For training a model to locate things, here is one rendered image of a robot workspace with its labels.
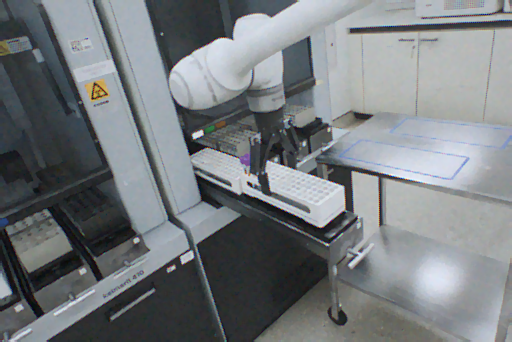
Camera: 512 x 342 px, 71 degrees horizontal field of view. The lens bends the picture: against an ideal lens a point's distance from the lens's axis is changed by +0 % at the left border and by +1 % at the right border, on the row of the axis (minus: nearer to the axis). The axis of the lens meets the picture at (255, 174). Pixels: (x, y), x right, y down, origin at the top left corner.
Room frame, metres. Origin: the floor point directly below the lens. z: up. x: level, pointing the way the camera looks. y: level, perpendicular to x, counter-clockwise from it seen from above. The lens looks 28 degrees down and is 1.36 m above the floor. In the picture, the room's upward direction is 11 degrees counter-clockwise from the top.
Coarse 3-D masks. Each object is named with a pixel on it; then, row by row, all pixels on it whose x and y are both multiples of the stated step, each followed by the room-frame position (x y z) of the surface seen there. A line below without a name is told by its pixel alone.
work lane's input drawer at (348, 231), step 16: (208, 192) 1.06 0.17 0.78; (224, 192) 0.99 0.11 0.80; (240, 208) 0.92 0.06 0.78; (256, 208) 0.86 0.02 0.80; (272, 208) 0.85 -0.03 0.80; (272, 224) 0.80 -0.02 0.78; (288, 224) 0.76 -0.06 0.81; (304, 224) 0.75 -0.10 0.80; (336, 224) 0.70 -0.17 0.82; (352, 224) 0.71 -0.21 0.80; (304, 240) 0.71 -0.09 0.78; (320, 240) 0.67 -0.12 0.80; (336, 240) 0.66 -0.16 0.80; (352, 240) 0.70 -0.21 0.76; (320, 256) 0.67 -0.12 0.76; (336, 256) 0.66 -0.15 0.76
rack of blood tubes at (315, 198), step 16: (240, 176) 0.92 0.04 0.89; (256, 176) 0.89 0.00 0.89; (272, 176) 0.87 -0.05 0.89; (288, 176) 0.85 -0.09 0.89; (304, 176) 0.83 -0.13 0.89; (256, 192) 0.87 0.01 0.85; (272, 192) 0.85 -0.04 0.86; (288, 192) 0.77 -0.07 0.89; (304, 192) 0.76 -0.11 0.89; (320, 192) 0.75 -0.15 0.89; (336, 192) 0.73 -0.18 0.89; (288, 208) 0.77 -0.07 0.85; (304, 208) 0.77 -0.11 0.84; (320, 208) 0.69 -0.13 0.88; (336, 208) 0.72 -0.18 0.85; (320, 224) 0.69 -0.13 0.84
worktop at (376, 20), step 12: (384, 12) 3.65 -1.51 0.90; (396, 12) 3.49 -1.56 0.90; (408, 12) 3.34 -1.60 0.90; (504, 12) 2.48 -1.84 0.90; (348, 24) 3.35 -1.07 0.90; (360, 24) 3.23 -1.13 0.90; (372, 24) 3.14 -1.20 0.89; (384, 24) 3.05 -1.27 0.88; (396, 24) 2.97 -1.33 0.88; (408, 24) 2.89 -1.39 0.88
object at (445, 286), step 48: (336, 144) 1.14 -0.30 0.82; (384, 144) 1.07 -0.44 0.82; (432, 144) 1.00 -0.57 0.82; (480, 144) 0.94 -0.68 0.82; (384, 192) 1.34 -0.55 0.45; (480, 192) 0.71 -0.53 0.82; (384, 240) 1.22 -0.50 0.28; (432, 240) 1.16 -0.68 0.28; (336, 288) 1.06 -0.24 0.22; (384, 288) 0.96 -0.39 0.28; (432, 288) 0.92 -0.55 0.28; (480, 288) 0.88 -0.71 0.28; (480, 336) 0.71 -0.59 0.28
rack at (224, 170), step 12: (192, 156) 1.18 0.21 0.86; (204, 156) 1.17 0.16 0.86; (216, 156) 1.15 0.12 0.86; (228, 156) 1.12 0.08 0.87; (204, 168) 1.08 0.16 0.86; (216, 168) 1.05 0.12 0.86; (228, 168) 1.03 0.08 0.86; (240, 168) 1.01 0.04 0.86; (216, 180) 1.08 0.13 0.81; (228, 180) 0.97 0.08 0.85; (240, 180) 0.95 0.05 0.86; (240, 192) 0.94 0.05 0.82
